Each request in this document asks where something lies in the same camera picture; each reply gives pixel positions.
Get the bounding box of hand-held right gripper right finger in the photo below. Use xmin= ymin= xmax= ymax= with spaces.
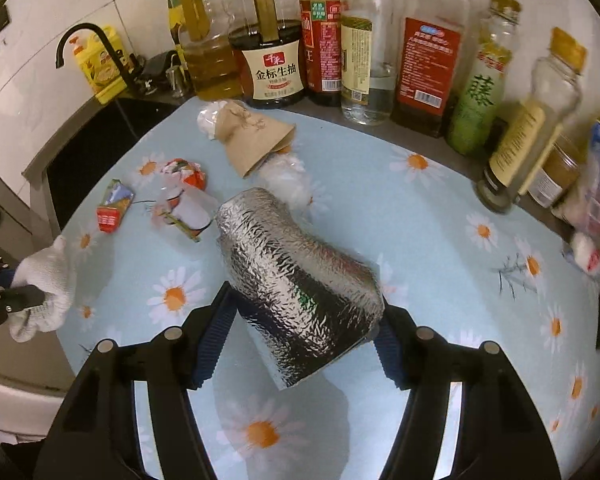
xmin=372 ymin=305 xmax=563 ymax=480

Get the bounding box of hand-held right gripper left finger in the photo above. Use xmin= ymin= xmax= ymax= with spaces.
xmin=32 ymin=280 xmax=239 ymax=480

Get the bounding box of white cloth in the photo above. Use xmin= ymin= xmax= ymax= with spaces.
xmin=9 ymin=235 xmax=77 ymax=343

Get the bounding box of silver foil bag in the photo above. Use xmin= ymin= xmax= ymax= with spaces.
xmin=215 ymin=187 xmax=385 ymax=390

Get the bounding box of brown paper bag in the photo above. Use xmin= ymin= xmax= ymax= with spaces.
xmin=215 ymin=100 xmax=297 ymax=180

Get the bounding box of daisy print table mat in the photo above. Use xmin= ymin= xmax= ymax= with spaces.
xmin=55 ymin=97 xmax=600 ymax=480

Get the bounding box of small orange red packet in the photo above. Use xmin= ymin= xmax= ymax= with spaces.
xmin=96 ymin=178 xmax=135 ymax=233

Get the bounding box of black sink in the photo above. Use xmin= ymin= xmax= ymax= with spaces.
xmin=45 ymin=95 xmax=181 ymax=233

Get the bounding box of red snack wrapper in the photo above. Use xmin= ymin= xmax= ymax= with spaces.
xmin=159 ymin=157 xmax=211 ymax=192

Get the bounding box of clear plastic bag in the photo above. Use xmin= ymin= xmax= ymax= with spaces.
xmin=257 ymin=152 xmax=316 ymax=211

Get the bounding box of crumpled clear plastic wrap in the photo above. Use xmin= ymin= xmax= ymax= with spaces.
xmin=196 ymin=101 xmax=231 ymax=141

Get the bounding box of small white pink object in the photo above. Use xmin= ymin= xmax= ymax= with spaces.
xmin=562 ymin=232 xmax=600 ymax=276

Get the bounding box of yellow detergent jug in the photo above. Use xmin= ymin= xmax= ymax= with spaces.
xmin=72 ymin=25 xmax=133 ymax=106

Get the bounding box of black faucet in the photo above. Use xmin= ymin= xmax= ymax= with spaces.
xmin=56 ymin=22 xmax=146 ymax=98

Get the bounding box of glass jar brown paste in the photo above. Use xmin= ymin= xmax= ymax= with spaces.
xmin=526 ymin=135 xmax=583 ymax=209

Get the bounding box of black cloth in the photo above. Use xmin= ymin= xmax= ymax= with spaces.
xmin=142 ymin=51 xmax=181 ymax=93

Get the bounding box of clear bottle gold cap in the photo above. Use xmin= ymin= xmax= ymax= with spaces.
xmin=474 ymin=27 xmax=588 ymax=216

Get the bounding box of green label bottle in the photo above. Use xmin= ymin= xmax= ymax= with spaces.
xmin=446 ymin=0 xmax=523 ymax=156

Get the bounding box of cooking oil jug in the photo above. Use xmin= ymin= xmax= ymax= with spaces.
xmin=177 ymin=0 xmax=246 ymax=102

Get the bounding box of large soy sauce jug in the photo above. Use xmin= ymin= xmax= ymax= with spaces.
xmin=227 ymin=0 xmax=303 ymax=108

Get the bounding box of wide bottle red label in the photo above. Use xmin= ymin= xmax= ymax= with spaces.
xmin=391 ymin=0 xmax=472 ymax=139

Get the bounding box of clear bottle pale label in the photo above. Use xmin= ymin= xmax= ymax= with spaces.
xmin=340 ymin=0 xmax=400 ymax=127

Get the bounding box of dark sauce bottle red label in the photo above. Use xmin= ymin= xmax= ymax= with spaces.
xmin=298 ymin=0 xmax=344 ymax=108

